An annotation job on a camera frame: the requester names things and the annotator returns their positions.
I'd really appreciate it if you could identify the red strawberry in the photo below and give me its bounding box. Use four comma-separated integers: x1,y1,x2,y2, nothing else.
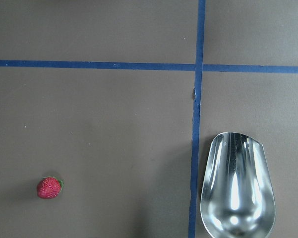
37,177,64,199

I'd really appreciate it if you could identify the metal scoop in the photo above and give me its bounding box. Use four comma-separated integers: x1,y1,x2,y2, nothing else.
200,132,276,238

